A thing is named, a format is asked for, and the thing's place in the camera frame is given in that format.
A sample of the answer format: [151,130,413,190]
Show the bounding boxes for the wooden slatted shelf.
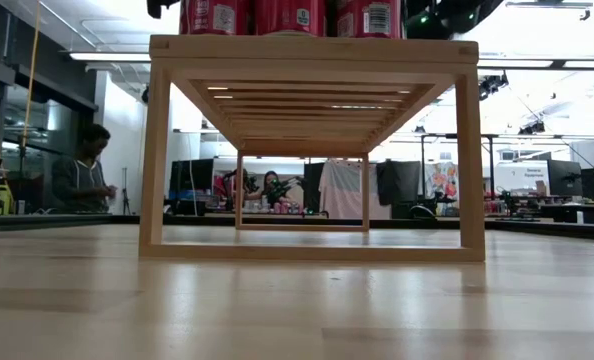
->
[137,33,487,264]

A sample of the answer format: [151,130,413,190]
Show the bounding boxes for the black partition panel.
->
[376,159,423,207]

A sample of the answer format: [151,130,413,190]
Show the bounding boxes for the yellow jug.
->
[0,183,16,216]

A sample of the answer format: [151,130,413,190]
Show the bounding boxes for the colourful patterned cloth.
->
[424,162,459,202]

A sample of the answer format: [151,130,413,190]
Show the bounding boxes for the white sign board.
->
[494,160,551,199]

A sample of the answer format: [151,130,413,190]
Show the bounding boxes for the yellow power cable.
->
[20,0,43,146]

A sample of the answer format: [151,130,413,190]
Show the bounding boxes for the red can barcode label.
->
[334,0,404,39]

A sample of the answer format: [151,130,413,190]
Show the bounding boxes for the white cloth cover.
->
[318,158,392,220]

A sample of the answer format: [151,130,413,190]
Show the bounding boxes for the person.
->
[260,170,291,207]
[51,123,119,214]

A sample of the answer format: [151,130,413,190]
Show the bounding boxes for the red can small label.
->
[250,0,327,37]

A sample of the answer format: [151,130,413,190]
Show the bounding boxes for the red can white labels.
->
[179,0,251,36]

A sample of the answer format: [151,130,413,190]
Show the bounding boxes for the black tripod stand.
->
[120,167,132,216]

